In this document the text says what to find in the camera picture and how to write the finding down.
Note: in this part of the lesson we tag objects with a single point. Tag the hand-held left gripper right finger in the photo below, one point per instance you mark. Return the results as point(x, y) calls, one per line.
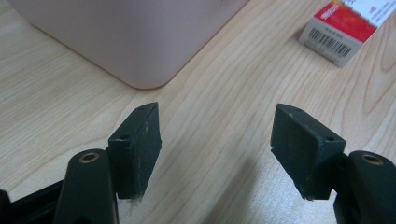
point(306, 155)

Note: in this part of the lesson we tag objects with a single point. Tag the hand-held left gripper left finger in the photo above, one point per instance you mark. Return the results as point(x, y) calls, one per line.
point(135, 155)

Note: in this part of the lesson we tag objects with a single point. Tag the pink plastic storage box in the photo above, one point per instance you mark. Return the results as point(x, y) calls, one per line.
point(130, 37)

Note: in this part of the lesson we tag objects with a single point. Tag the red and white carton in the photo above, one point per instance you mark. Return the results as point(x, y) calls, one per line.
point(342, 28)

